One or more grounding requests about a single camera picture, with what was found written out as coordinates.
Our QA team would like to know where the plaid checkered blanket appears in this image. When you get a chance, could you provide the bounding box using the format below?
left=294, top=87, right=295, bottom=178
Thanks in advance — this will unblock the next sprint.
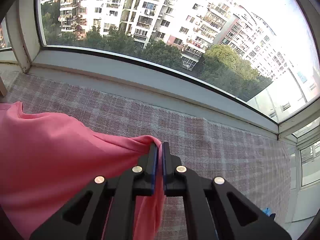
left=1, top=70, right=291, bottom=224

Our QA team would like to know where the blue folded garment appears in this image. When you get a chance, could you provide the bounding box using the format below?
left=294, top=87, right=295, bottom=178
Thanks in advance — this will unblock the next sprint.
left=263, top=207, right=276, bottom=220

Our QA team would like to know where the pink shirt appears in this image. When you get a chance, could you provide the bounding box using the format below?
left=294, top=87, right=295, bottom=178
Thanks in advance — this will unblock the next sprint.
left=1, top=102, right=161, bottom=239

